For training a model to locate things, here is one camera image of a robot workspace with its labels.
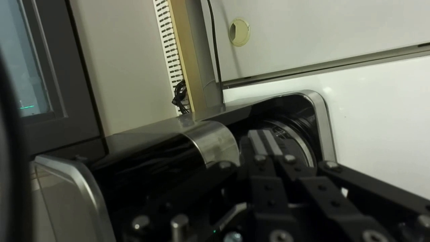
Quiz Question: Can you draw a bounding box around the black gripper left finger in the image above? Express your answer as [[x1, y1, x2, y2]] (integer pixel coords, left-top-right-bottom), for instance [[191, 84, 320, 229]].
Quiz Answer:
[[241, 129, 304, 242]]

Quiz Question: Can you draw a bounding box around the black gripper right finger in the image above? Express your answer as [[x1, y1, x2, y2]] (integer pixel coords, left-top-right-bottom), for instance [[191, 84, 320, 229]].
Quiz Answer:
[[277, 154, 430, 242]]

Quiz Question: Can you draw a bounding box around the glass coffee carafe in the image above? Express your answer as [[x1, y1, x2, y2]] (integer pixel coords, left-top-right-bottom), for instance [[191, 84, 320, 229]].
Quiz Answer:
[[233, 119, 316, 169]]

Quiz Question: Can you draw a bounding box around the black and steel coffee maker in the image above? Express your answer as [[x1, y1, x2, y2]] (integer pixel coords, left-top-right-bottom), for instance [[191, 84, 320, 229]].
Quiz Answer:
[[35, 90, 336, 242]]

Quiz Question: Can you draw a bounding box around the beige radiator vent ledge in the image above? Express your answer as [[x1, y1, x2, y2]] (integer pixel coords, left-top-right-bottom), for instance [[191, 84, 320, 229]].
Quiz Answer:
[[152, 0, 192, 115]]

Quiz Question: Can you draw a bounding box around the black cable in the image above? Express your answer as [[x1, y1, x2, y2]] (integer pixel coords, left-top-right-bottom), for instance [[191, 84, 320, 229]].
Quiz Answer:
[[171, 79, 191, 115]]

